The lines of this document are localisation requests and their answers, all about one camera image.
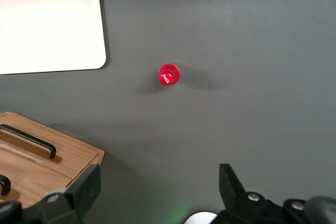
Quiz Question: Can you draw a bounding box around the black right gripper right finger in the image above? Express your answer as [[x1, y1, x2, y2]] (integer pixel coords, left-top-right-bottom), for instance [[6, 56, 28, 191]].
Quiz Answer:
[[217, 163, 309, 224]]

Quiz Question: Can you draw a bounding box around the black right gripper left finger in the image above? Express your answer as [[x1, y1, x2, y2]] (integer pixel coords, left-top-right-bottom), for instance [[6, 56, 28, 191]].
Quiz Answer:
[[0, 163, 102, 224]]

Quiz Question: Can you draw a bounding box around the wooden drawer with black handle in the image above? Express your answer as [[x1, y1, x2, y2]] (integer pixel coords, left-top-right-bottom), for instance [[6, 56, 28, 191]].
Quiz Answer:
[[0, 113, 98, 180], [0, 147, 74, 209]]

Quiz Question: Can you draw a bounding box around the wooden drawer cabinet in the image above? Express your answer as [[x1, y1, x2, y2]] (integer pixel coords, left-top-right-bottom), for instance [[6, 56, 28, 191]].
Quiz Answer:
[[0, 111, 106, 209]]

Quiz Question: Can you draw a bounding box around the small red soda bottle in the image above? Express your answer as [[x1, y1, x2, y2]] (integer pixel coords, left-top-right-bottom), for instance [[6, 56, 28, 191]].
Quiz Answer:
[[157, 62, 182, 87]]

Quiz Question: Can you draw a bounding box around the beige plastic tray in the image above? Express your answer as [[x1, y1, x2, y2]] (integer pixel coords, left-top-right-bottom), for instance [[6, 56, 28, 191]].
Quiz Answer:
[[0, 0, 107, 76]]

